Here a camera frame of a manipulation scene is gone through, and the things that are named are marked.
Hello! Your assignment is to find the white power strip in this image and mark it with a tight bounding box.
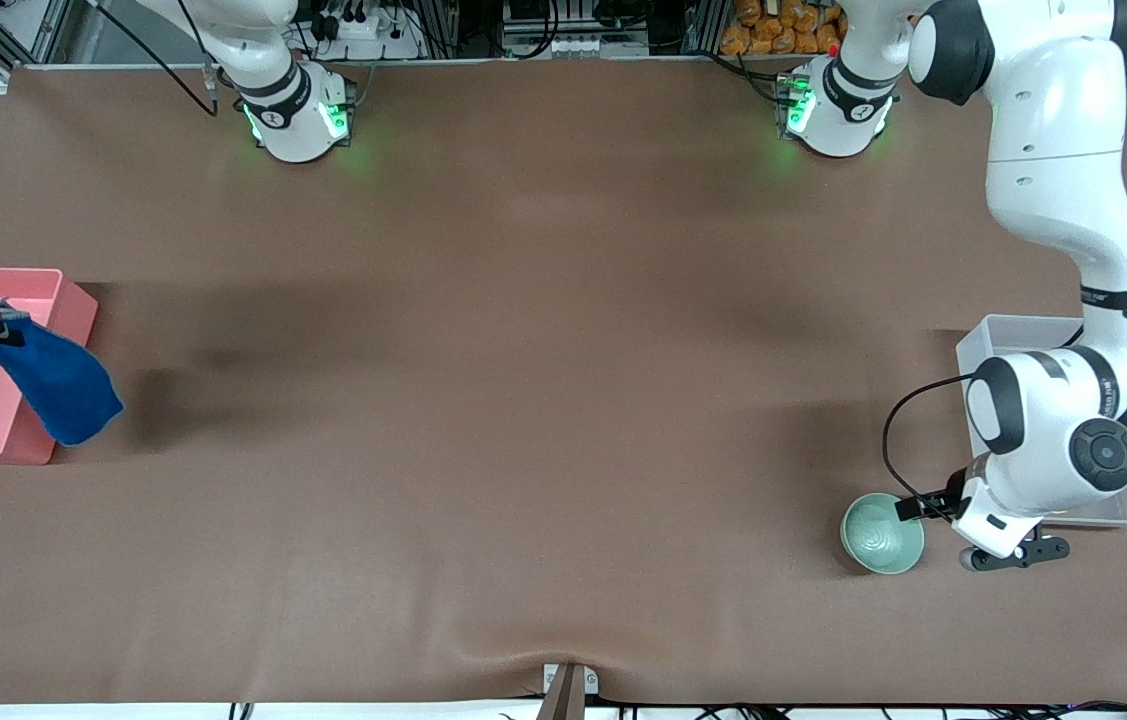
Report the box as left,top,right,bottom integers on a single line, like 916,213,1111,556
308,10,424,59

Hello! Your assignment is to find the brown post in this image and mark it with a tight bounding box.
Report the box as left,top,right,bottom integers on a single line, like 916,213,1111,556
536,668,587,720

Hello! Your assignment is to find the black equipment with cables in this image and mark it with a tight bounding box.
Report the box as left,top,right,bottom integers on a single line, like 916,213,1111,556
503,0,654,56

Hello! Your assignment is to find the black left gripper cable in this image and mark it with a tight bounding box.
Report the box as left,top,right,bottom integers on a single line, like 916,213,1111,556
883,373,979,521

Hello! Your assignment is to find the metal bracket with screws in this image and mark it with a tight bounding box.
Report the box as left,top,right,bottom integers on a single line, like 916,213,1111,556
542,663,600,698

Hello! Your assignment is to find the pale green ceramic bowl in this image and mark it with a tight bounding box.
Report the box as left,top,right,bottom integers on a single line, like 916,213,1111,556
840,492,926,576

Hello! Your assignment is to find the blue microfibre cloth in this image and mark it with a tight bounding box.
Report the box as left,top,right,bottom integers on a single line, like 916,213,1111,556
0,300,124,447

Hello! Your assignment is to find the orange packaged items pile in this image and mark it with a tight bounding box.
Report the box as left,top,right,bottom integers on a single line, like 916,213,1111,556
720,0,849,56

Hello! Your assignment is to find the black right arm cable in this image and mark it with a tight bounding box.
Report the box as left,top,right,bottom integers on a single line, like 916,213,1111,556
88,0,220,117

